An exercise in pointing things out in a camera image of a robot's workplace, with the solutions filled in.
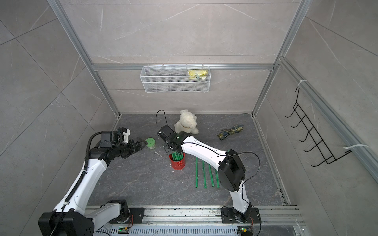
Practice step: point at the red cylindrical container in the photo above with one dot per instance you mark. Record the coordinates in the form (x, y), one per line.
(178, 165)

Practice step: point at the white wire mesh basket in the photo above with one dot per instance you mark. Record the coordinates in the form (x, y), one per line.
(164, 78)

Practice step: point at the white plush dog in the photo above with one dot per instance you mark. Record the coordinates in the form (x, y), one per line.
(187, 123)

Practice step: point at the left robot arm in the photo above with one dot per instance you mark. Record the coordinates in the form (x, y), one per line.
(68, 218)

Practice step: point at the metal base rail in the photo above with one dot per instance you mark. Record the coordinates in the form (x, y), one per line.
(206, 221)

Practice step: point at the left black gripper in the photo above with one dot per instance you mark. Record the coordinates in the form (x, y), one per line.
(133, 148)

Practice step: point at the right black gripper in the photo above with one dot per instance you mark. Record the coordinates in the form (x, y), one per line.
(168, 150)

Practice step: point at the camouflage cloth pouch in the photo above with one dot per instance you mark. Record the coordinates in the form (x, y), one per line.
(228, 132)

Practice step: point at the small green lidded jar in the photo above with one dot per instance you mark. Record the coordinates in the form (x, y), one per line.
(151, 144)

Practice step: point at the black wire hook rack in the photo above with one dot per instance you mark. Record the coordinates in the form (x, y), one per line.
(312, 133)

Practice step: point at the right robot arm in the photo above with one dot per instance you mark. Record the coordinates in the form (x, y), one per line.
(231, 173)

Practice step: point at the yellow sponge in basket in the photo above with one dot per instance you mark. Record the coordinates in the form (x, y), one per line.
(195, 74)

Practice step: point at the green straw bundle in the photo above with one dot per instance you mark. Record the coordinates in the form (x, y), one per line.
(177, 156)

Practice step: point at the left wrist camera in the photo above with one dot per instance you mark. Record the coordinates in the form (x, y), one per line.
(123, 135)

